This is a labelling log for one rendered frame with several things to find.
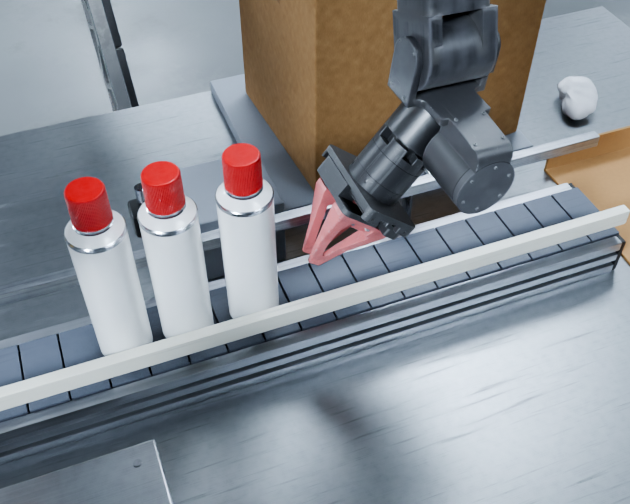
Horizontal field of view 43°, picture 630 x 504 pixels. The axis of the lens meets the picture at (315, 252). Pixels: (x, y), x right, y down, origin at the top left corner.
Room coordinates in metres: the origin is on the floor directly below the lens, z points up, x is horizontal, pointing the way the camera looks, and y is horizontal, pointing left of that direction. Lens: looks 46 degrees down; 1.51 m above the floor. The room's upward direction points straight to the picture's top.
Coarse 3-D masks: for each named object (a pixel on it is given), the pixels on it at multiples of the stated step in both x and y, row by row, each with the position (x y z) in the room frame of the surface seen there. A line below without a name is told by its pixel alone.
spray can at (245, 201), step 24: (240, 144) 0.53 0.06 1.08; (240, 168) 0.51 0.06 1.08; (216, 192) 0.52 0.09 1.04; (240, 192) 0.51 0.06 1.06; (264, 192) 0.52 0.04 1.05; (240, 216) 0.50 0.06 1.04; (264, 216) 0.50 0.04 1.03; (240, 240) 0.50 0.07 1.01; (264, 240) 0.50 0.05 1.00; (240, 264) 0.50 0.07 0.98; (264, 264) 0.50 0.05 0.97; (240, 288) 0.50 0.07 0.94; (264, 288) 0.50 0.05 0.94; (240, 312) 0.50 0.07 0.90
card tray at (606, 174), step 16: (624, 128) 0.84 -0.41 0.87; (608, 144) 0.83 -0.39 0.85; (624, 144) 0.84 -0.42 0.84; (560, 160) 0.81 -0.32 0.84; (576, 160) 0.82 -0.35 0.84; (592, 160) 0.82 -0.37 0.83; (608, 160) 0.82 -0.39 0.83; (624, 160) 0.82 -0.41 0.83; (560, 176) 0.79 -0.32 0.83; (576, 176) 0.79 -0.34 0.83; (592, 176) 0.79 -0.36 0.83; (608, 176) 0.79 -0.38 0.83; (624, 176) 0.79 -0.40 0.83; (592, 192) 0.76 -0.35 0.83; (608, 192) 0.76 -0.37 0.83; (624, 192) 0.76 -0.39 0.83; (608, 208) 0.73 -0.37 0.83; (624, 224) 0.70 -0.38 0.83; (624, 256) 0.64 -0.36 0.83
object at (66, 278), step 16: (544, 144) 0.69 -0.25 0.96; (560, 144) 0.69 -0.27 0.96; (576, 144) 0.69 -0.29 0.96; (592, 144) 0.70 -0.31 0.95; (512, 160) 0.66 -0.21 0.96; (528, 160) 0.67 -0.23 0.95; (416, 192) 0.62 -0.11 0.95; (304, 208) 0.59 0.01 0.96; (288, 224) 0.57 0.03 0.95; (208, 240) 0.54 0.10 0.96; (144, 256) 0.52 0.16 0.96; (64, 272) 0.50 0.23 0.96; (0, 288) 0.48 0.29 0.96; (16, 288) 0.48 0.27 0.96; (32, 288) 0.48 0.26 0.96; (48, 288) 0.49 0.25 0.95; (64, 288) 0.49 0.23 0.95; (0, 304) 0.47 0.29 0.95
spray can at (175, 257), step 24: (144, 168) 0.50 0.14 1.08; (168, 168) 0.50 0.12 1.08; (144, 192) 0.49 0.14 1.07; (168, 192) 0.48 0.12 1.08; (144, 216) 0.49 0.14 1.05; (168, 216) 0.48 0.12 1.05; (192, 216) 0.49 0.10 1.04; (144, 240) 0.48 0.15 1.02; (168, 240) 0.47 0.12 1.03; (192, 240) 0.48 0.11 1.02; (168, 264) 0.47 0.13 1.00; (192, 264) 0.48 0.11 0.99; (168, 288) 0.47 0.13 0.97; (192, 288) 0.48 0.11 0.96; (168, 312) 0.47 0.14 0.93; (192, 312) 0.48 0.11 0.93; (168, 336) 0.48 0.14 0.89
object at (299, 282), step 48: (576, 192) 0.70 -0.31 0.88; (432, 240) 0.62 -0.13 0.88; (480, 240) 0.63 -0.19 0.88; (576, 240) 0.62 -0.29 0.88; (288, 288) 0.55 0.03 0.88; (336, 288) 0.55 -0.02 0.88; (432, 288) 0.55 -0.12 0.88; (48, 336) 0.49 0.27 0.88; (0, 384) 0.43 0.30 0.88; (96, 384) 0.43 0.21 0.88
